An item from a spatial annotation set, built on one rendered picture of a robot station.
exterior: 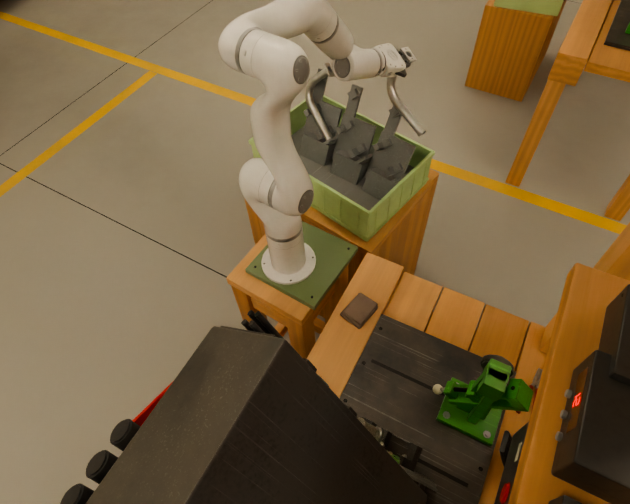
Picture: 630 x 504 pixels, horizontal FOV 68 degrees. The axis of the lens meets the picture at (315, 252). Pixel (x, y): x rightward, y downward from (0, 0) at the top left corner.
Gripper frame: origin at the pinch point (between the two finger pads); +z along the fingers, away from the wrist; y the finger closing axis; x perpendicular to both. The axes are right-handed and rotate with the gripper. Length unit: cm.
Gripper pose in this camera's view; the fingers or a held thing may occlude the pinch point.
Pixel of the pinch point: (403, 59)
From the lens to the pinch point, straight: 171.2
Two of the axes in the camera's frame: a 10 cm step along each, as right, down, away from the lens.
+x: -5.1, 4.2, 7.5
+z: 6.9, -3.3, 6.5
